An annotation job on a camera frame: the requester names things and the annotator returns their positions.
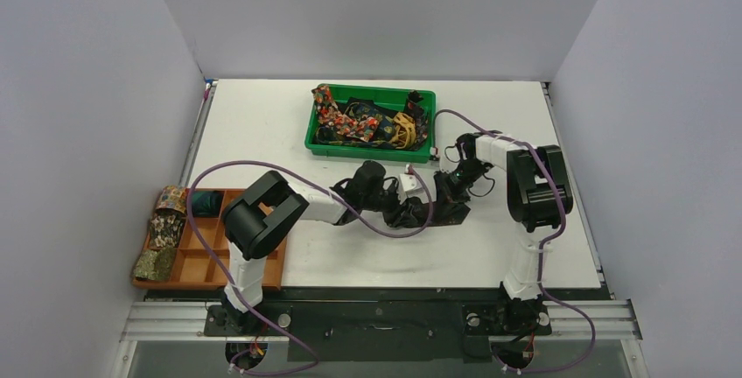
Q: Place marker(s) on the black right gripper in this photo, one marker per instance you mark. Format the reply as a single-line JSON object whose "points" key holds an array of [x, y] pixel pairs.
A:
{"points": [[439, 204]]}

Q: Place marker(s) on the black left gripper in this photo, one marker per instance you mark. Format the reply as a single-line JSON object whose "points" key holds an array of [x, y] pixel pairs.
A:
{"points": [[393, 189]]}

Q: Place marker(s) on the dark brown blue-patterned tie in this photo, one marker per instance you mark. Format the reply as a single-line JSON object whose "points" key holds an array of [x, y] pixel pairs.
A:
{"points": [[416, 214]]}

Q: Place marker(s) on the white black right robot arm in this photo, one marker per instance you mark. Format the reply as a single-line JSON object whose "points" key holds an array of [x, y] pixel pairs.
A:
{"points": [[538, 199]]}

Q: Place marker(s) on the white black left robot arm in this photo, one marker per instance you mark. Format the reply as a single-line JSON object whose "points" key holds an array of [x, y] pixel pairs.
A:
{"points": [[259, 219]]}

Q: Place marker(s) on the yellow patterned tie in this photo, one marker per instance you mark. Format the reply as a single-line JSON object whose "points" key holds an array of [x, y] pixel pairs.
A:
{"points": [[405, 132]]}

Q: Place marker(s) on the dark navy patterned tie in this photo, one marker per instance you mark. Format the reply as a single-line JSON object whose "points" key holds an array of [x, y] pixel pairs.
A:
{"points": [[413, 106]]}

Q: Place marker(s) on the red floral patterned tie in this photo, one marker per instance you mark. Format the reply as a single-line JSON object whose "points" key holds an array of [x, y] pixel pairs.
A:
{"points": [[360, 124]]}

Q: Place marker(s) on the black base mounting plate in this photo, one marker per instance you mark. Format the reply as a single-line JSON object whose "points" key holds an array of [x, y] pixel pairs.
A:
{"points": [[470, 314]]}

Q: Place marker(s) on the dark teal rolled tie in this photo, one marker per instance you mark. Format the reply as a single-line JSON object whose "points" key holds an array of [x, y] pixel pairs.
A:
{"points": [[206, 203]]}

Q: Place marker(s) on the orange compartment tray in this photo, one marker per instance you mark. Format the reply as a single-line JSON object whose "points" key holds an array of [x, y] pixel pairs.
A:
{"points": [[194, 269]]}

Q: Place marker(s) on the colourful rolled tie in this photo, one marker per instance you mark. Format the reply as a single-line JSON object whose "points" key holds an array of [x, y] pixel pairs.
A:
{"points": [[172, 198]]}

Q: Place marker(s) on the brown floral rolled tie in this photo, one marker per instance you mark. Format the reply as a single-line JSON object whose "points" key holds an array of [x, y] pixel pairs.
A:
{"points": [[165, 229]]}

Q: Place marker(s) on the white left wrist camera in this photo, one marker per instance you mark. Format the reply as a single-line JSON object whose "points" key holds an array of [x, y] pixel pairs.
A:
{"points": [[410, 186]]}

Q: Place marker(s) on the aluminium frame rail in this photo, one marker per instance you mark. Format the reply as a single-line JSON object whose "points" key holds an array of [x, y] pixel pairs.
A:
{"points": [[175, 321]]}

